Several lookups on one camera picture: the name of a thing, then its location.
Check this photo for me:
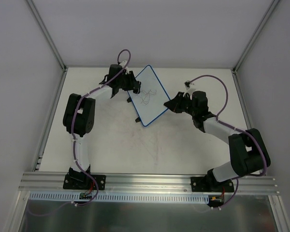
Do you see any blue framed whiteboard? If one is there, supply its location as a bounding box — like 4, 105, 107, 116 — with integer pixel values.
128, 65, 170, 127

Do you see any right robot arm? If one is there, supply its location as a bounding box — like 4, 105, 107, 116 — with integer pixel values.
164, 91, 271, 192

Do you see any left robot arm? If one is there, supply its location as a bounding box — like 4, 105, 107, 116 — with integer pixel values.
63, 60, 141, 189

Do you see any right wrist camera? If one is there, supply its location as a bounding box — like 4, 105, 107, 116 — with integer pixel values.
184, 81, 196, 96

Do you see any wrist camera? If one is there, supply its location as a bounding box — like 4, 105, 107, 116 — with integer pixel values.
184, 81, 196, 96
119, 60, 130, 74

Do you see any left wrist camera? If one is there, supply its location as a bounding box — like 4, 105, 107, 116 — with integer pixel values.
119, 60, 130, 74

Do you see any left aluminium frame post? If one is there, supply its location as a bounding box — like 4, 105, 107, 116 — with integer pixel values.
25, 0, 66, 71

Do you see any aluminium frame post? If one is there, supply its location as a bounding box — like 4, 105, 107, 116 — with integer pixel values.
232, 0, 281, 74
25, 0, 66, 71

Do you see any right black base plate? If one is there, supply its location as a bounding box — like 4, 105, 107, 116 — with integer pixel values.
190, 176, 234, 193

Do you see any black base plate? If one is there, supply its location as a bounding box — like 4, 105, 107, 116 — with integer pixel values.
63, 174, 106, 191
190, 176, 234, 193

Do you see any white slotted cable duct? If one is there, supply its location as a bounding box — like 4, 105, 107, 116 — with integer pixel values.
29, 191, 209, 204

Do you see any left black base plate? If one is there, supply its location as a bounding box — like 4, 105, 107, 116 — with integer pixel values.
63, 174, 106, 191

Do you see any right aluminium frame post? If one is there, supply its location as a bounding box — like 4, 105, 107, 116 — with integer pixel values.
232, 0, 281, 74

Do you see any aluminium mounting rail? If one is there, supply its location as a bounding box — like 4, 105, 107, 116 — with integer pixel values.
18, 172, 280, 195

